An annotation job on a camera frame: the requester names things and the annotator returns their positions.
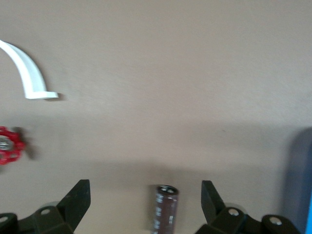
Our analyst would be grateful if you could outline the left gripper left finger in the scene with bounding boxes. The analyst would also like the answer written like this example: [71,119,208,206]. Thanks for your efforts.
[0,179,92,234]

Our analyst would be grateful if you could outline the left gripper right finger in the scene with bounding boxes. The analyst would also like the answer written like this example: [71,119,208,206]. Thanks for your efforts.
[195,179,303,234]

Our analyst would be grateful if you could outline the dark brown cylindrical capacitor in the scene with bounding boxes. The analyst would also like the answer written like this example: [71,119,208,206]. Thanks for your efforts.
[150,184,180,234]

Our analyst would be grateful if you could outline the blue plastic tray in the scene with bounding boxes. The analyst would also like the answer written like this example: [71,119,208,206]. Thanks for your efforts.
[284,128,312,234]

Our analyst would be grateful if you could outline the white curved plastic clamp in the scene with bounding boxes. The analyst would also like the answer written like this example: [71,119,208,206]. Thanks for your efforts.
[0,39,59,100]

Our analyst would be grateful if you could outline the red handled brass valve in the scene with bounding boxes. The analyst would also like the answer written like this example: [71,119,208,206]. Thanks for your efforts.
[0,125,27,166]

